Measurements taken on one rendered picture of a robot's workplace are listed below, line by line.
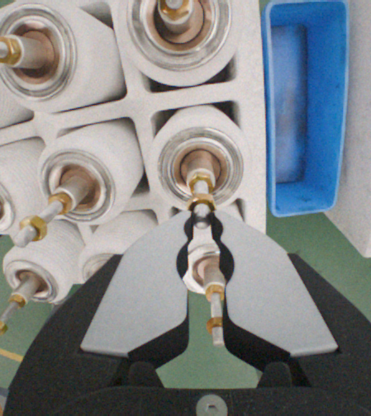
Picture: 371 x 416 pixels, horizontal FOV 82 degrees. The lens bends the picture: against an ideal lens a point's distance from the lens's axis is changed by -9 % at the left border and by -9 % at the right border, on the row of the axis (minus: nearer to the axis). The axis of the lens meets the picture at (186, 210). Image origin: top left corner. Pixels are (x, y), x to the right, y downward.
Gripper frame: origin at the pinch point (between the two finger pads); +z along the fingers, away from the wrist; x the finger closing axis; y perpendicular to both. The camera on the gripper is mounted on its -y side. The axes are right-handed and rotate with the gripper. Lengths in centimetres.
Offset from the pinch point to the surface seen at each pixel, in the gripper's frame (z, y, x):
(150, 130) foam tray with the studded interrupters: 16.4, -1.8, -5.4
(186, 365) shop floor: 34, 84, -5
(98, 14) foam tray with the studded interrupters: 20.2, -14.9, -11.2
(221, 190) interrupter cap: 8.9, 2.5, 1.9
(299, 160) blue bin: 34.0, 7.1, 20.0
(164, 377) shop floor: 34, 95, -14
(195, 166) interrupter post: 7.1, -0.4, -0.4
